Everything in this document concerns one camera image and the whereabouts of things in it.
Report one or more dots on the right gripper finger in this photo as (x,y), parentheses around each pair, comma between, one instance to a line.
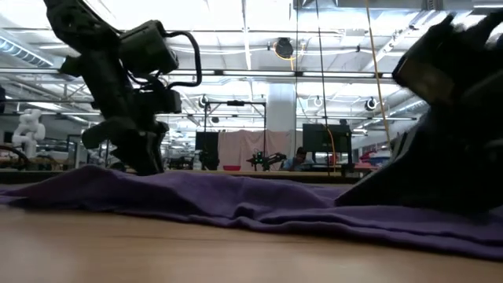
(440,173)

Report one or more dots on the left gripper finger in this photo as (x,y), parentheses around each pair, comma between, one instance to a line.
(143,153)
(100,135)

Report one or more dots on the purple towel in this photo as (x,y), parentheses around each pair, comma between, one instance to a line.
(196,196)

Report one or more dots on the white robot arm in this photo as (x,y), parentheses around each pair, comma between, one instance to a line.
(29,129)

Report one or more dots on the small black robot arm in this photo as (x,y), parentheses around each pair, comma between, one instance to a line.
(265,159)

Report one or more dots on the small black monitor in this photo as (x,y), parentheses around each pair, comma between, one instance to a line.
(207,141)

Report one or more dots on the red bowl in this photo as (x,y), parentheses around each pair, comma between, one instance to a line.
(232,167)

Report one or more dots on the pink cloth backdrop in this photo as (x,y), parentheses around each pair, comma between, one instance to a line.
(239,147)

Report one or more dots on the large black monitor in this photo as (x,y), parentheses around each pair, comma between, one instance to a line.
(318,137)

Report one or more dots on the person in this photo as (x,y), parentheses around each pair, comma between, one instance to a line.
(298,159)

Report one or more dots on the white round column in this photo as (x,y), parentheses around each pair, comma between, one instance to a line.
(281,106)

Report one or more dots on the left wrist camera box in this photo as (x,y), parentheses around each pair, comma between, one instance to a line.
(147,49)

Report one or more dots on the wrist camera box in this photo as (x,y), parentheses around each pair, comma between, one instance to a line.
(147,49)
(428,67)

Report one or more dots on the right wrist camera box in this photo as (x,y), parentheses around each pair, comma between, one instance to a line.
(428,67)

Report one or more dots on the black overhead frame stand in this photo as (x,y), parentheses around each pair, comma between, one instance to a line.
(236,103)

